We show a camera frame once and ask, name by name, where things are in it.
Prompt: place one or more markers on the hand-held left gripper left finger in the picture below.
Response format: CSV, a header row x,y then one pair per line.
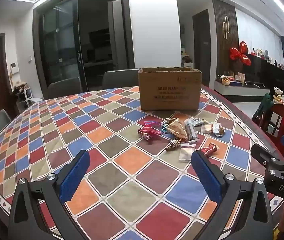
x,y
74,177

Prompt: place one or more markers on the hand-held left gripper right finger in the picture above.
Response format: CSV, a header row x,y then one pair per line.
x,y
207,177

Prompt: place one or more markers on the red snack bar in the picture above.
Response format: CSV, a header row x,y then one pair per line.
x,y
209,150

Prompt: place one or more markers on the clear plastic snack packet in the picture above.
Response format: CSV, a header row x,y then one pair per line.
x,y
187,152

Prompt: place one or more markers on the brown striped candy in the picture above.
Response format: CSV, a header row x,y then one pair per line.
x,y
173,145

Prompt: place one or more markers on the round brown chocolate ball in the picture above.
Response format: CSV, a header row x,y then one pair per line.
x,y
220,131

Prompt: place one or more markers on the silver snack packet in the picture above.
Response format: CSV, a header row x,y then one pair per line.
x,y
191,131

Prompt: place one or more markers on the white beige snack packet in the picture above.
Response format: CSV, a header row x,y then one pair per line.
x,y
209,128

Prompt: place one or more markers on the small dark snack packet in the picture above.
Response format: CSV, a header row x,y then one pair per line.
x,y
199,122

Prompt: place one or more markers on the tan triangular snack packet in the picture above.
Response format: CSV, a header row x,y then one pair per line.
x,y
178,128

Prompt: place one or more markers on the blue foil candy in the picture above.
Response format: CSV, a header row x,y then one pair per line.
x,y
164,128

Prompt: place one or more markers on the red pink candy wrapper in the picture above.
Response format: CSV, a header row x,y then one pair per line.
x,y
148,131

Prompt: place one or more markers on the brown cardboard box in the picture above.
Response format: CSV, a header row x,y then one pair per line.
x,y
169,90

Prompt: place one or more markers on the dark wooden chair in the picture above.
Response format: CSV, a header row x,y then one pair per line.
x,y
274,120

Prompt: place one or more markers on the green cloth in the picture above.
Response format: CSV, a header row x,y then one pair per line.
x,y
264,105

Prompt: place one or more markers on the white gold ornament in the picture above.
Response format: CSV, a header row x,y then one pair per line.
x,y
280,96

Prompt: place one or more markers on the colourful checkered tablecloth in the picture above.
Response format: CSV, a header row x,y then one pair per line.
x,y
132,160

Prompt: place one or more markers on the low white cabinet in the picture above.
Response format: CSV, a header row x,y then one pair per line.
x,y
241,90

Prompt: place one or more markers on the black sideboard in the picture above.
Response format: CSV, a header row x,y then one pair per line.
x,y
264,67

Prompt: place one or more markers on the fruit basket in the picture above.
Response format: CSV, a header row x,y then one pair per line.
x,y
225,80

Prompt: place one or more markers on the small white shelf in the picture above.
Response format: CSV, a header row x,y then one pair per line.
x,y
26,95

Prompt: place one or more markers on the red bow balloon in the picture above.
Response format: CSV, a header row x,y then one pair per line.
x,y
240,53

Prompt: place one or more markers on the dark hallway door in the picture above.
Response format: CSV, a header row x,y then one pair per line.
x,y
202,47

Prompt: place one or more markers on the white intercom panel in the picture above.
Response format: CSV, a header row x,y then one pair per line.
x,y
14,67

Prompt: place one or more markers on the slatted wooden cabinet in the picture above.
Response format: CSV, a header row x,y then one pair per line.
x,y
225,30

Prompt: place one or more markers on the glass sliding door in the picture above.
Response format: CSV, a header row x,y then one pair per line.
x,y
57,45

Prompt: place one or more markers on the white light switch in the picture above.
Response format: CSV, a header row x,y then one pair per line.
x,y
30,58

